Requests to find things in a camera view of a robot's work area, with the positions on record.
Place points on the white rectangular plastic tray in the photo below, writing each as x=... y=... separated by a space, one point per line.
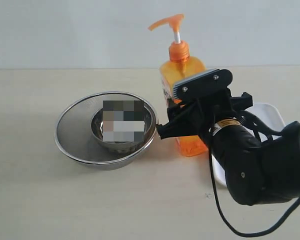
x=269 y=115

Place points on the large steel mesh strainer bowl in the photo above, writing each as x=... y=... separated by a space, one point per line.
x=74 y=138

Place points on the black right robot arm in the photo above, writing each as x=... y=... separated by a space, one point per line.
x=261 y=165

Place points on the small shiny steel bowl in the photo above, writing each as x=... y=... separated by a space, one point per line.
x=123 y=126

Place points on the orange pump soap bottle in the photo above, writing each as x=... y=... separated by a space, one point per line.
x=181 y=64

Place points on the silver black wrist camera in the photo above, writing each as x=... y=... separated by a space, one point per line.
x=202 y=84

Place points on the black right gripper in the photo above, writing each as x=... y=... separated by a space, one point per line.
x=212 y=118

